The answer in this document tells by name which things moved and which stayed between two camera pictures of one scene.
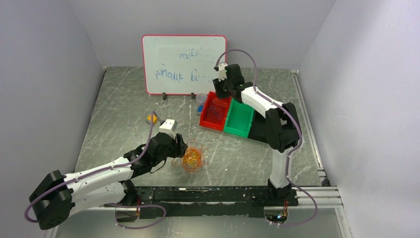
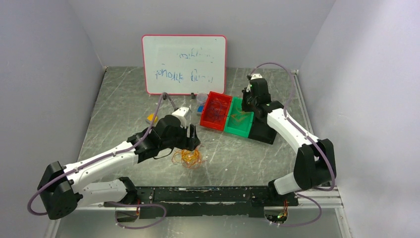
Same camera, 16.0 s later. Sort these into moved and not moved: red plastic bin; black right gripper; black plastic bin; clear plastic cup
Moved: black right gripper
Not moved: clear plastic cup; red plastic bin; black plastic bin
